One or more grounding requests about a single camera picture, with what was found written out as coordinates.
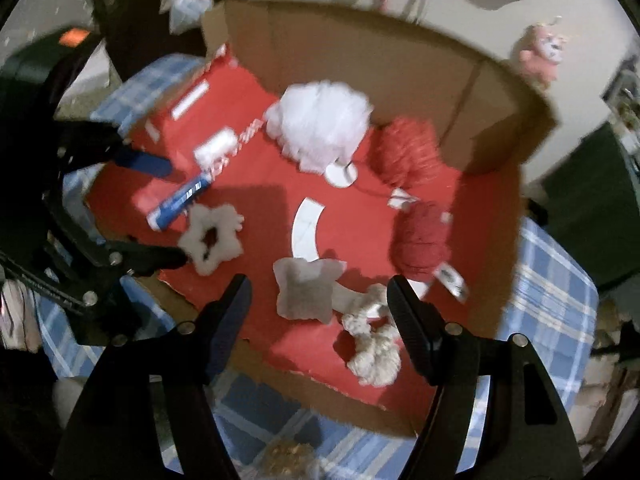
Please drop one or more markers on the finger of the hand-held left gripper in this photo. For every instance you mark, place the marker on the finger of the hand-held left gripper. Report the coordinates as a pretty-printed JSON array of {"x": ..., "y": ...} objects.
[
  {"x": 150, "y": 260},
  {"x": 145, "y": 162}
]

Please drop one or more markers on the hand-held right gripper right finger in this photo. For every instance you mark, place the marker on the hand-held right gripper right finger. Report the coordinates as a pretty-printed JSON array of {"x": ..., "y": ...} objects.
[{"x": 407, "y": 320}]

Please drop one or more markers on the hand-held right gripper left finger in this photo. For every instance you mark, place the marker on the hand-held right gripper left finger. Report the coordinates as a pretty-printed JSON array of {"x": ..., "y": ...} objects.
[{"x": 232, "y": 320}]

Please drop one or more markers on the cream knitted scrunchie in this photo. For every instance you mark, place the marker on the cream knitted scrunchie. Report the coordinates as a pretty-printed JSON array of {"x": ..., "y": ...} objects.
[{"x": 372, "y": 360}]

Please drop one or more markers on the white fluffy star scrunchie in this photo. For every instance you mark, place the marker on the white fluffy star scrunchie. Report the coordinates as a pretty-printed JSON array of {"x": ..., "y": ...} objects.
[{"x": 227, "y": 245}]

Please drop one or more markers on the white star-shaped soft pad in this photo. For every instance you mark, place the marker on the white star-shaped soft pad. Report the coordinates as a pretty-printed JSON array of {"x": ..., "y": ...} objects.
[{"x": 305, "y": 290}]

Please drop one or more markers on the red yarn ball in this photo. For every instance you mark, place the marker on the red yarn ball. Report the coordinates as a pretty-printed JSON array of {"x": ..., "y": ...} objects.
[{"x": 420, "y": 240}]

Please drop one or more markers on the cardboard box with red inside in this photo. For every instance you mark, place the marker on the cardboard box with red inside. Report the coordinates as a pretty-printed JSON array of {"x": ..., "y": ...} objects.
[{"x": 350, "y": 240}]

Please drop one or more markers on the small clear jar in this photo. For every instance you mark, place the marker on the small clear jar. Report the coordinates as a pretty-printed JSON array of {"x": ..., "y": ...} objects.
[{"x": 285, "y": 459}]

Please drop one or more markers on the red yarn pompom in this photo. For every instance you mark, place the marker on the red yarn pompom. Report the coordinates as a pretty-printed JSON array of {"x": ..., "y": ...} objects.
[{"x": 405, "y": 152}]

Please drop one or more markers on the white mesh bath pouf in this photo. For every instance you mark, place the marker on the white mesh bath pouf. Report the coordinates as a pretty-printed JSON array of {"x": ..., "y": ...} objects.
[{"x": 320, "y": 120}]

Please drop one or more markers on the pink plush with white face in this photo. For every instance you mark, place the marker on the pink plush with white face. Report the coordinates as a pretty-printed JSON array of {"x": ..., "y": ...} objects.
[{"x": 542, "y": 55}]

